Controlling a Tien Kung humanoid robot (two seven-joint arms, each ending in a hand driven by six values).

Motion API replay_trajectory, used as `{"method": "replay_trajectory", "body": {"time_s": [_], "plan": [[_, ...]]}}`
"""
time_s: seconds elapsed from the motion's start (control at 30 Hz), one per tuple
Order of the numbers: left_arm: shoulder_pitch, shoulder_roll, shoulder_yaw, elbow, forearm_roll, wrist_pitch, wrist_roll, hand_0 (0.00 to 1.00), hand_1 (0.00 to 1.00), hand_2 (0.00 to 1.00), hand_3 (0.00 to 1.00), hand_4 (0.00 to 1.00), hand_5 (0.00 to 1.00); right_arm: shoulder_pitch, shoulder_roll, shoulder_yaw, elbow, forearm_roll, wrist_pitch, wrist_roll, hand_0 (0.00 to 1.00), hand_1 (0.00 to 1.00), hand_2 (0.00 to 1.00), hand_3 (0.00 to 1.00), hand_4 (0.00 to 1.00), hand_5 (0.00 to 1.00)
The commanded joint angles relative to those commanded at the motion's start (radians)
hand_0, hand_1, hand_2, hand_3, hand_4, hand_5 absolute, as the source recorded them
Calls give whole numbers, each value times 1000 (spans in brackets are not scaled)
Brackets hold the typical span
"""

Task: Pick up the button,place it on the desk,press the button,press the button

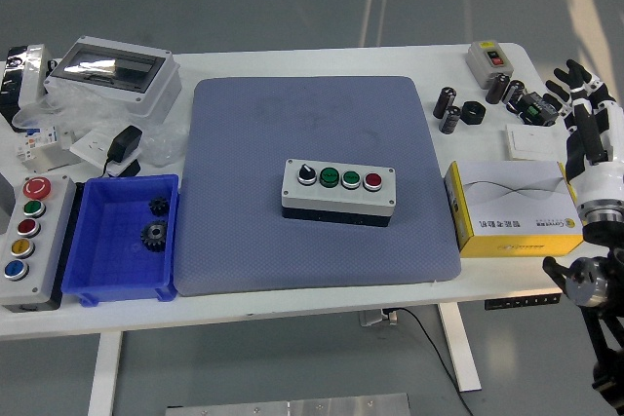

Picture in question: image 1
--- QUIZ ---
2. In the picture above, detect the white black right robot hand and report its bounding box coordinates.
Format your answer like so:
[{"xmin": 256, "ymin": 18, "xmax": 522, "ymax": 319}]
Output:
[{"xmin": 544, "ymin": 58, "xmax": 624, "ymax": 208}]

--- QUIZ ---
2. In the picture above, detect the grey four-button control box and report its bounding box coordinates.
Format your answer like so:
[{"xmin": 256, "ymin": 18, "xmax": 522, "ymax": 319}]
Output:
[{"xmin": 281, "ymin": 158, "xmax": 397, "ymax": 228}]

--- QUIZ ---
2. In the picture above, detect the grey five-button control box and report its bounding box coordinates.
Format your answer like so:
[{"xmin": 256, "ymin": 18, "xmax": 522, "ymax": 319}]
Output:
[{"xmin": 0, "ymin": 173, "xmax": 79, "ymax": 314}]

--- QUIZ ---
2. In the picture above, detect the yellow white cardboard box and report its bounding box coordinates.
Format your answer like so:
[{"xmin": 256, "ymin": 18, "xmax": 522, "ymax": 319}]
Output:
[{"xmin": 443, "ymin": 160, "xmax": 585, "ymax": 259}]

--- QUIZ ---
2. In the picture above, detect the black cylindrical capacitor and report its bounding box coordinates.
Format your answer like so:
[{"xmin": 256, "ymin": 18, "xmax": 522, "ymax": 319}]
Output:
[
  {"xmin": 433, "ymin": 86, "xmax": 458, "ymax": 119},
  {"xmin": 438, "ymin": 104, "xmax": 462, "ymax": 135},
  {"xmin": 485, "ymin": 73, "xmax": 511, "ymax": 104},
  {"xmin": 501, "ymin": 79, "xmax": 527, "ymax": 108}
]

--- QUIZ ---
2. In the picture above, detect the black hex nut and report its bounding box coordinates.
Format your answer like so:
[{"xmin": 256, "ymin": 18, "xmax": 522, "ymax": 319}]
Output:
[{"xmin": 460, "ymin": 100, "xmax": 488, "ymax": 125}]

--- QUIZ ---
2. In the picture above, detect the black table control panel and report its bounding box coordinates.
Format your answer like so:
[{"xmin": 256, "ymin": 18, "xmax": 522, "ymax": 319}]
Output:
[{"xmin": 484, "ymin": 292, "xmax": 562, "ymax": 311}]

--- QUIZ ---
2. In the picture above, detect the white table leg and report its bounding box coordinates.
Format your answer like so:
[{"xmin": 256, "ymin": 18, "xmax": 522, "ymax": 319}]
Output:
[
  {"xmin": 437, "ymin": 302, "xmax": 483, "ymax": 393},
  {"xmin": 87, "ymin": 331, "xmax": 123, "ymax": 416}
]

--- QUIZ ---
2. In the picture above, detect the grey-blue table mat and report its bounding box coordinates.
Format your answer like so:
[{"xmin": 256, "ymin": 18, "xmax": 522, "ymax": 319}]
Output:
[{"xmin": 173, "ymin": 75, "xmax": 463, "ymax": 298}]

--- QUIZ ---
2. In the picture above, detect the silver metal plate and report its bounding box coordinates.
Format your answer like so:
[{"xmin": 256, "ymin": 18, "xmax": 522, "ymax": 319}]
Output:
[{"xmin": 164, "ymin": 392, "xmax": 413, "ymax": 416}]

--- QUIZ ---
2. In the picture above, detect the large black gear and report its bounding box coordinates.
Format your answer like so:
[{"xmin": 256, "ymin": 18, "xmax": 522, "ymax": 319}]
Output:
[{"xmin": 139, "ymin": 219, "xmax": 171, "ymax": 253}]

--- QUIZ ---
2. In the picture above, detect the black power adapter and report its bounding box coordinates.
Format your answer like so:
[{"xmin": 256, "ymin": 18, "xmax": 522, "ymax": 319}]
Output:
[{"xmin": 99, "ymin": 124, "xmax": 144, "ymax": 178}]

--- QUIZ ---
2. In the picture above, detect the blue plastic bin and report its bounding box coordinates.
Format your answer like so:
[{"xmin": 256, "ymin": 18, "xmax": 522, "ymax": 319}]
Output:
[{"xmin": 61, "ymin": 173, "xmax": 180, "ymax": 308}]

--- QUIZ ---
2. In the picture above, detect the clear plastic bag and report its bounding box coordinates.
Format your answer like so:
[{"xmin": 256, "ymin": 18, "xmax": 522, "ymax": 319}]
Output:
[{"xmin": 12, "ymin": 79, "xmax": 189, "ymax": 169}]

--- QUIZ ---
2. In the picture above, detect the white circuit breaker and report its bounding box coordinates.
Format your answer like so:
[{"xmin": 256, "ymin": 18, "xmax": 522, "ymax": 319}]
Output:
[{"xmin": 13, "ymin": 124, "xmax": 64, "ymax": 163}]

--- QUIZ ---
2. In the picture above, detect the grey metal block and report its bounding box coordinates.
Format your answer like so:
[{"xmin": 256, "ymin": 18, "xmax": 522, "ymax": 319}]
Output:
[{"xmin": 0, "ymin": 174, "xmax": 16, "ymax": 235}]

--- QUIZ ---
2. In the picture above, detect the white wall switch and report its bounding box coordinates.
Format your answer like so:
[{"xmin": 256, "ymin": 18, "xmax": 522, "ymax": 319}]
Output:
[{"xmin": 504, "ymin": 123, "xmax": 569, "ymax": 162}]

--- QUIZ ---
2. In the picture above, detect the grey two-button switch box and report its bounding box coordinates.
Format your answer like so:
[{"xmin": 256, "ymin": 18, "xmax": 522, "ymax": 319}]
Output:
[{"xmin": 465, "ymin": 40, "xmax": 512, "ymax": 90}]

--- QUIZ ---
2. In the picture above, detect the black floor cable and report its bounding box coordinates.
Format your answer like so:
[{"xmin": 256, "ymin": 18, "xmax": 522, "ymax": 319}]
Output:
[{"xmin": 389, "ymin": 307, "xmax": 474, "ymax": 416}]

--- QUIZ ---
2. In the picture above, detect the grey under-table bracket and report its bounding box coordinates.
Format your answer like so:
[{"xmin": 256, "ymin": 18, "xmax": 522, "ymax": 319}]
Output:
[{"xmin": 359, "ymin": 308, "xmax": 399, "ymax": 327}]

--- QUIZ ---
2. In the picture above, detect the grey enclosure with clear lid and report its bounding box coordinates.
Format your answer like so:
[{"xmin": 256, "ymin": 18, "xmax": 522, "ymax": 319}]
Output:
[{"xmin": 43, "ymin": 35, "xmax": 182, "ymax": 119}]

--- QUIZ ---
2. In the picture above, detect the white wall socket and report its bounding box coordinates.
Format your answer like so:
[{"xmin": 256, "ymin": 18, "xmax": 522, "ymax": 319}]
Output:
[{"xmin": 69, "ymin": 127, "xmax": 142, "ymax": 177}]

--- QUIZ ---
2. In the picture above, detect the grey metal bracket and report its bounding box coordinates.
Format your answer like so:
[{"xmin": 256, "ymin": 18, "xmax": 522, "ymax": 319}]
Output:
[{"xmin": 23, "ymin": 145, "xmax": 82, "ymax": 173}]

